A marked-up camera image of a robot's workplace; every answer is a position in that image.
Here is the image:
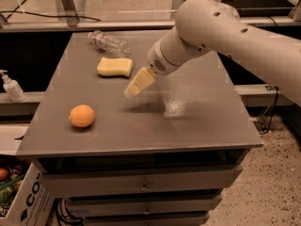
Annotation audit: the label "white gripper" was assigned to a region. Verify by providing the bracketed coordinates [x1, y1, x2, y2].
[124, 39, 182, 98]

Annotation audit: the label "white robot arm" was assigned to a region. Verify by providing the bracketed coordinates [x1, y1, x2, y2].
[124, 0, 301, 105]

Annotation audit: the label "yellow sponge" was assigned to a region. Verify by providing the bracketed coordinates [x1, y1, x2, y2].
[96, 57, 134, 77]

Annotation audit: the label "clear plastic water bottle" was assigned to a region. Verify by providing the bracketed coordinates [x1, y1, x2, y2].
[88, 30, 130, 57]

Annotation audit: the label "orange fruit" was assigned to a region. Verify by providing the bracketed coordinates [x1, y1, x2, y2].
[69, 105, 95, 128]

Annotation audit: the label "grey drawer cabinet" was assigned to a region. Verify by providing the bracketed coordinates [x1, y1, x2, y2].
[17, 33, 262, 226]

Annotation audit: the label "white pump dispenser bottle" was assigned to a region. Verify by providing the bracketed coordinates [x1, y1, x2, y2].
[0, 70, 25, 103]

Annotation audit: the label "white cardboard box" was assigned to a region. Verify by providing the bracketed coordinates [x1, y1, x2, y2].
[0, 164, 55, 226]

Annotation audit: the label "red apple in box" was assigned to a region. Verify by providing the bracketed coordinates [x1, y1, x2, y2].
[0, 168, 9, 182]

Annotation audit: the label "metal frame rail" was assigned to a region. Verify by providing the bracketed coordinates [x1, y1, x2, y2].
[0, 16, 301, 33]

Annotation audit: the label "black floor cable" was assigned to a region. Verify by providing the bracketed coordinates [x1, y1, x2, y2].
[258, 86, 280, 136]

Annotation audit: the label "black cables under cabinet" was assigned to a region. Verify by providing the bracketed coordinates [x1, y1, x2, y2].
[54, 199, 84, 226]

